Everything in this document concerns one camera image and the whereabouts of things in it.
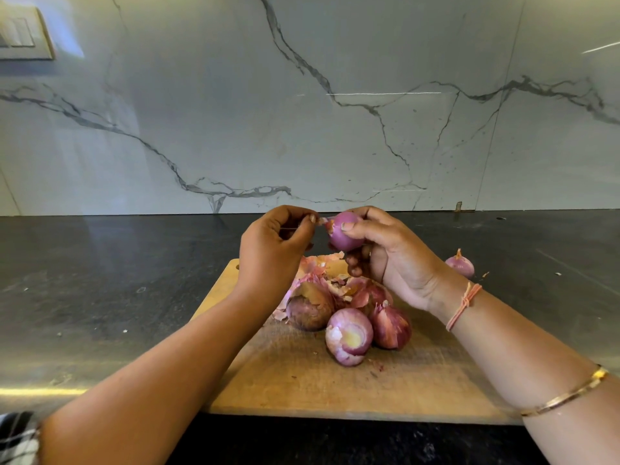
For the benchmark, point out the person's left hand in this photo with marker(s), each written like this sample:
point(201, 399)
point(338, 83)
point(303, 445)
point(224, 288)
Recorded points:
point(271, 256)

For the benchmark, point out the person's right hand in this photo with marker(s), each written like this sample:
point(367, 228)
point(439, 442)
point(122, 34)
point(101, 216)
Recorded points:
point(407, 256)

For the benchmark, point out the small red onion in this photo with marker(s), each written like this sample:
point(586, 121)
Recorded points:
point(460, 264)

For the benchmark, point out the pile of onion peels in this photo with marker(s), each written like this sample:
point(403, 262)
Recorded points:
point(329, 276)

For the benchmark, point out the brownish red onion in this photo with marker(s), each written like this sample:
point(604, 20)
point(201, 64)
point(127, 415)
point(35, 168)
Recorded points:
point(310, 308)

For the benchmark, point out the red onion with pale patch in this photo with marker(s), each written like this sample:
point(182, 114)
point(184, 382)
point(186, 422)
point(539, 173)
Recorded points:
point(349, 336)

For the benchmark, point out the person's right forearm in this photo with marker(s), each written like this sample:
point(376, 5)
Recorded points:
point(538, 382)

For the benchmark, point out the person's left forearm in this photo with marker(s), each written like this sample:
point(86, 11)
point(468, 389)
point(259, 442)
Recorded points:
point(140, 402)

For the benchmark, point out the wooden cutting board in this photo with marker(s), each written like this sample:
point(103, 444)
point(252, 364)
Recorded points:
point(281, 387)

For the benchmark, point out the gold bangle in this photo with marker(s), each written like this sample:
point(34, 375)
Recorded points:
point(567, 394)

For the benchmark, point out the black white plaid sleeve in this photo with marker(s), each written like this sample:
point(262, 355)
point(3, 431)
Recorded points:
point(17, 442)

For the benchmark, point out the white wall switch plate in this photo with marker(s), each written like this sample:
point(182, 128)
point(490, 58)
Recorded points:
point(21, 34)

